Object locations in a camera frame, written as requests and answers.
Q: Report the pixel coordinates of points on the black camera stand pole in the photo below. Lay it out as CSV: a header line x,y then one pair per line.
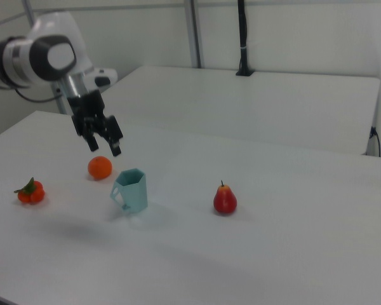
x,y
244,38

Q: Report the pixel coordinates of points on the orange mandarin fruit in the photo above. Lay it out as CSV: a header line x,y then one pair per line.
x,y
99,167

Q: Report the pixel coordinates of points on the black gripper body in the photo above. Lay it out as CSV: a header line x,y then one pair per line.
x,y
93,116

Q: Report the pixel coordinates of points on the teal hexagonal mug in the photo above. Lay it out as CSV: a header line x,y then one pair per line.
x,y
131,192

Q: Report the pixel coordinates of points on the red tomato with leaf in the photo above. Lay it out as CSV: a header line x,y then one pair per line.
x,y
31,192

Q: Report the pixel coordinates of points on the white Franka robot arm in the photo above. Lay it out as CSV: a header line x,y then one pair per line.
x,y
41,62

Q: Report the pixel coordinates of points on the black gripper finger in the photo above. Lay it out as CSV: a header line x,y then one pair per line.
x,y
115,147
92,143

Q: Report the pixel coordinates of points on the red pear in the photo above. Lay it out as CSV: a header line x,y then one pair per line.
x,y
225,200

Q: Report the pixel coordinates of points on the grey aluminium frame post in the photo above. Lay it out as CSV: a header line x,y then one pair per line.
x,y
193,33

